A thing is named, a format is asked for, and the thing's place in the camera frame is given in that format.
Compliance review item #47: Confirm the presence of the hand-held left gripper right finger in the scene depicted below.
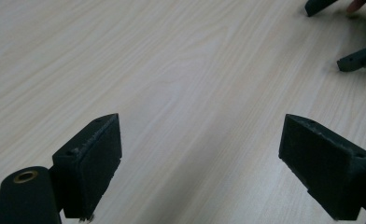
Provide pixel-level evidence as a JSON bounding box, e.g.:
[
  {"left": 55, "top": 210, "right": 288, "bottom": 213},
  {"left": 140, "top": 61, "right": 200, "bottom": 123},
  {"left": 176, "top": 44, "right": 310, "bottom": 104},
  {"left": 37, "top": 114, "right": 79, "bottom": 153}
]
[{"left": 277, "top": 113, "right": 366, "bottom": 221}]

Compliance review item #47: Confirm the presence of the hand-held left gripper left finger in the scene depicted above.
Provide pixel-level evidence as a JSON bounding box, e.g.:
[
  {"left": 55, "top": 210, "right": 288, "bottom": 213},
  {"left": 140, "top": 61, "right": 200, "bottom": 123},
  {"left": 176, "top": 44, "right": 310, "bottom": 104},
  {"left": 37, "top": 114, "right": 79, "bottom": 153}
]
[{"left": 51, "top": 113, "right": 123, "bottom": 222}]

